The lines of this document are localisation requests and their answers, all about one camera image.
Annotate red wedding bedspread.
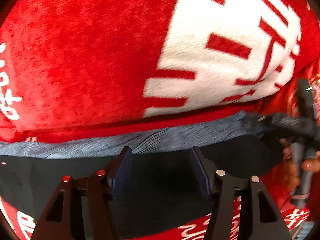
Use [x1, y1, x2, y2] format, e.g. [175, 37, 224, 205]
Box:
[1, 0, 319, 239]

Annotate black pants with blue trim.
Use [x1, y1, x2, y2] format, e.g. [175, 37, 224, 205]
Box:
[1, 112, 283, 238]

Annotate operator right hand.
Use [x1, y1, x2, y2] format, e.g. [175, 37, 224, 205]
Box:
[280, 137, 320, 198]

